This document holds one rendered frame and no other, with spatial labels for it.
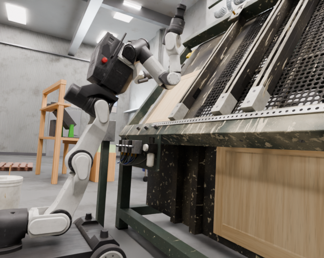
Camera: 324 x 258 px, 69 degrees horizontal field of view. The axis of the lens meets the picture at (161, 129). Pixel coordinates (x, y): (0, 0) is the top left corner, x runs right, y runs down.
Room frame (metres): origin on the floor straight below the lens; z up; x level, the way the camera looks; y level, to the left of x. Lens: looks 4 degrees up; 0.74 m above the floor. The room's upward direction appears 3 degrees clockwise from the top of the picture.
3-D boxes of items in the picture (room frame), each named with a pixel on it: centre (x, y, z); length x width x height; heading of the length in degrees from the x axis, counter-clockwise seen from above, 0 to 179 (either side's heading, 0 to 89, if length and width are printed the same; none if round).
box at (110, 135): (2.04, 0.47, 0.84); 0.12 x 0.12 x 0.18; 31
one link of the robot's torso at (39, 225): (1.38, 0.61, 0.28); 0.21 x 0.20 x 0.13; 121
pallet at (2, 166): (5.77, 3.44, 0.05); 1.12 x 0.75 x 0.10; 26
